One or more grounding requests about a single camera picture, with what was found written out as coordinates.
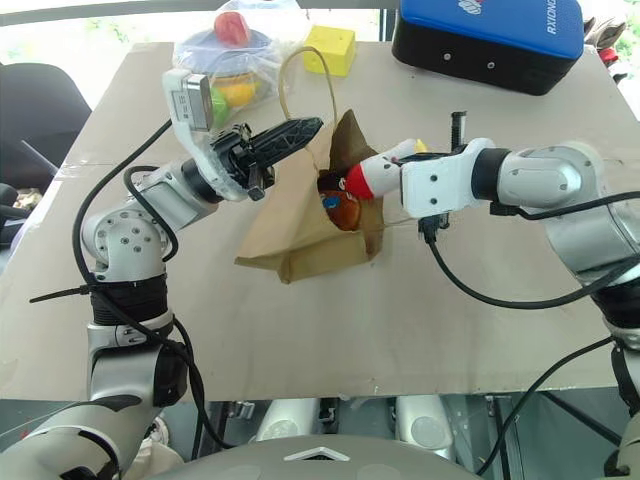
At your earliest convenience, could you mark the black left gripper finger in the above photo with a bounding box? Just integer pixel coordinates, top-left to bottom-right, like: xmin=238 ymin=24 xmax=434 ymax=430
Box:
xmin=251 ymin=142 xmax=307 ymax=170
xmin=248 ymin=116 xmax=324 ymax=152

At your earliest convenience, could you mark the brown paper bag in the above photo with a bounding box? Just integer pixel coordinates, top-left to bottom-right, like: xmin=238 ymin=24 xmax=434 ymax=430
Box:
xmin=234 ymin=46 xmax=421 ymax=286

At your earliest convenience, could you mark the silver rounded shape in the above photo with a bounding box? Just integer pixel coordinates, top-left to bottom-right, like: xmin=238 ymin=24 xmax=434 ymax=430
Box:
xmin=256 ymin=397 xmax=320 ymax=442
xmin=393 ymin=394 xmax=457 ymax=461

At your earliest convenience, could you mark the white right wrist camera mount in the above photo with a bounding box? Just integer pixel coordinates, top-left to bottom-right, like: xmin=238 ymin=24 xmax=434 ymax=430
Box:
xmin=399 ymin=137 xmax=497 ymax=220

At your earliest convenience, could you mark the black chair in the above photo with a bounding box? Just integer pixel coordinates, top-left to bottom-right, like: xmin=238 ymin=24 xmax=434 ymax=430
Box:
xmin=0 ymin=62 xmax=94 ymax=187

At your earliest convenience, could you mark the yellow toy fruit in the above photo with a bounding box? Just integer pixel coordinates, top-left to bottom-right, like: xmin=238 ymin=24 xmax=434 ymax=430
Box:
xmin=219 ymin=79 xmax=259 ymax=108

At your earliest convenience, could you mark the red toy fruit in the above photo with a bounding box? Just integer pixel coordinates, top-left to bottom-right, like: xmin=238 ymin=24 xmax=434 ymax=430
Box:
xmin=213 ymin=11 xmax=252 ymax=47

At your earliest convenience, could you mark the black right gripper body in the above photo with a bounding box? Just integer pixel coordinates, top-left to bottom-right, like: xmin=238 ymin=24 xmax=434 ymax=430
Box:
xmin=398 ymin=110 xmax=470 ymax=163

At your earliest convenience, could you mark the silver robot torso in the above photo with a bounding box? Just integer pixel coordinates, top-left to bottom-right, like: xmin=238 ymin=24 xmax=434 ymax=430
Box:
xmin=139 ymin=431 xmax=484 ymax=480

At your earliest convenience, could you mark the green toy fruit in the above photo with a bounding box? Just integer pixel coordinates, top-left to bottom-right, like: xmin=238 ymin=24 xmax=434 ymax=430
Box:
xmin=209 ymin=87 xmax=232 ymax=124

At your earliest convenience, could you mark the yellow cheese-shaped block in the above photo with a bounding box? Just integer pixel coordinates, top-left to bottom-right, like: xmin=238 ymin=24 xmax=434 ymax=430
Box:
xmin=302 ymin=25 xmax=358 ymax=79

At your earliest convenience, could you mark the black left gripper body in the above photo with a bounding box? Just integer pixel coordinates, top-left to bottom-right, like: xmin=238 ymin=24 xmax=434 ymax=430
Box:
xmin=208 ymin=122 xmax=276 ymax=202

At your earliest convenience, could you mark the brown and red clutter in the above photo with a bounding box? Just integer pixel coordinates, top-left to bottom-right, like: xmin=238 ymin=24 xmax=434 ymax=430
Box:
xmin=583 ymin=14 xmax=640 ymax=82

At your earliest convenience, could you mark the black cable tie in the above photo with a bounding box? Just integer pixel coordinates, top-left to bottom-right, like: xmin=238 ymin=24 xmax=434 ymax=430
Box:
xmin=28 ymin=283 xmax=99 ymax=305

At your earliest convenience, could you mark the blue toy plate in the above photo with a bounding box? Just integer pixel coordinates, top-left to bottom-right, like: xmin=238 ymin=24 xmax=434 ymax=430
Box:
xmin=177 ymin=27 xmax=281 ymax=77

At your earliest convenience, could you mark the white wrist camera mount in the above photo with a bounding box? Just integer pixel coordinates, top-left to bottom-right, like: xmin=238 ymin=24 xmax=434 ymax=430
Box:
xmin=399 ymin=137 xmax=497 ymax=220
xmin=161 ymin=68 xmax=251 ymax=203

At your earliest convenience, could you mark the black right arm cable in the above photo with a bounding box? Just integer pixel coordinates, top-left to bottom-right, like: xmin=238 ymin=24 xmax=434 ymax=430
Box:
xmin=417 ymin=191 xmax=640 ymax=477

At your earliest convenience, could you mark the clear plastic bag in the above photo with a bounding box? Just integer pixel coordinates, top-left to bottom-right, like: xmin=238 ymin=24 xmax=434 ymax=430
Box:
xmin=171 ymin=0 xmax=314 ymax=124

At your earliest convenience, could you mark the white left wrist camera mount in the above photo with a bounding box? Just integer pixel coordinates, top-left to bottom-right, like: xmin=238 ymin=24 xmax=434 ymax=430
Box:
xmin=161 ymin=68 xmax=251 ymax=203

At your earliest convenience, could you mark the blue and black case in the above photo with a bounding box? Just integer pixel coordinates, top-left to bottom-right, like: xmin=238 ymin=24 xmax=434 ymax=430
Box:
xmin=391 ymin=0 xmax=587 ymax=97

